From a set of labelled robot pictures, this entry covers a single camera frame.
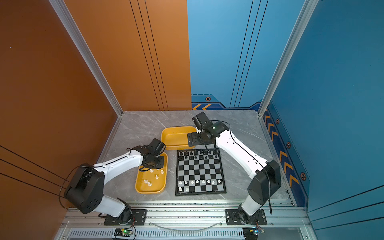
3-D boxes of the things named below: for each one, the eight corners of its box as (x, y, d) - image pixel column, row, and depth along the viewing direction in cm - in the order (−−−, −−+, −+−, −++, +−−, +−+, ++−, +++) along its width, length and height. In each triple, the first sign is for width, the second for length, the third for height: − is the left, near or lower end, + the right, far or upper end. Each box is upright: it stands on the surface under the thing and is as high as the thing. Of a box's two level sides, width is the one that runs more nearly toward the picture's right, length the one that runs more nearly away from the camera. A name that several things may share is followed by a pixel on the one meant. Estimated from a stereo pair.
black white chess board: (173, 195, 82) (173, 194, 80) (177, 151, 100) (177, 149, 98) (225, 195, 82) (226, 193, 80) (220, 150, 99) (220, 149, 98)
